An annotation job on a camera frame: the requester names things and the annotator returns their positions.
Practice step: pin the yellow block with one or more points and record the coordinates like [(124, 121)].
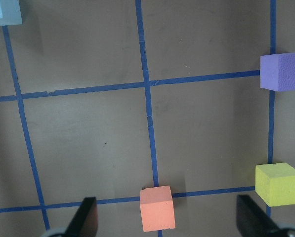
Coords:
[(275, 184)]

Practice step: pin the purple block right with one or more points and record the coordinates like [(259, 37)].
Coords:
[(277, 72)]

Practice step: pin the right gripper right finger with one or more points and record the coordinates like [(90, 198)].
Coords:
[(252, 221)]

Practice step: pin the orange block lower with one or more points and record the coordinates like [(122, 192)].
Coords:
[(157, 209)]

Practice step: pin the light blue block left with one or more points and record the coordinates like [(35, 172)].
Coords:
[(10, 13)]

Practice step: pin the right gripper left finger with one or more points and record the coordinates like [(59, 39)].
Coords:
[(83, 224)]

